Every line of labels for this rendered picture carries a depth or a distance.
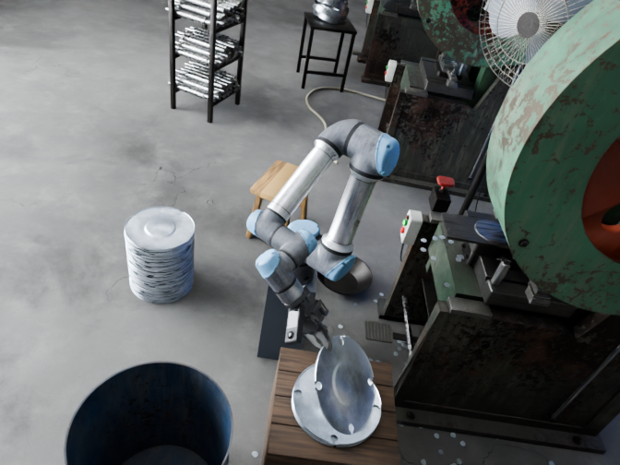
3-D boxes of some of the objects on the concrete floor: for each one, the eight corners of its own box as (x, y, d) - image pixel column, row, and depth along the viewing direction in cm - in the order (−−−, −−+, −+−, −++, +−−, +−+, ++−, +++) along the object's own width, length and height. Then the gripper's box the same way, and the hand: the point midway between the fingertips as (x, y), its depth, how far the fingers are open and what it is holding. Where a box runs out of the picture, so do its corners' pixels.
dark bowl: (310, 298, 235) (313, 288, 230) (314, 257, 258) (316, 247, 253) (370, 307, 236) (374, 298, 232) (368, 266, 259) (371, 256, 255)
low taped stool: (283, 254, 257) (292, 204, 235) (244, 238, 261) (249, 188, 240) (307, 220, 282) (316, 172, 261) (270, 206, 287) (277, 159, 266)
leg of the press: (378, 319, 232) (441, 161, 175) (376, 302, 240) (436, 147, 183) (558, 348, 237) (676, 205, 180) (550, 329, 246) (661, 187, 189)
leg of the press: (385, 423, 190) (470, 260, 133) (383, 397, 199) (462, 234, 142) (602, 455, 195) (774, 312, 138) (591, 428, 204) (748, 284, 147)
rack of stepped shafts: (215, 125, 349) (221, -15, 289) (163, 105, 359) (159, -34, 299) (244, 105, 382) (256, -25, 321) (196, 88, 391) (197, -42, 331)
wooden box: (256, 501, 160) (267, 453, 138) (269, 399, 189) (280, 346, 167) (372, 516, 162) (400, 471, 140) (367, 413, 192) (391, 363, 170)
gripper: (312, 281, 140) (348, 333, 147) (289, 289, 145) (325, 338, 152) (301, 301, 133) (339, 354, 140) (277, 307, 139) (315, 358, 146)
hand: (327, 350), depth 144 cm, fingers closed
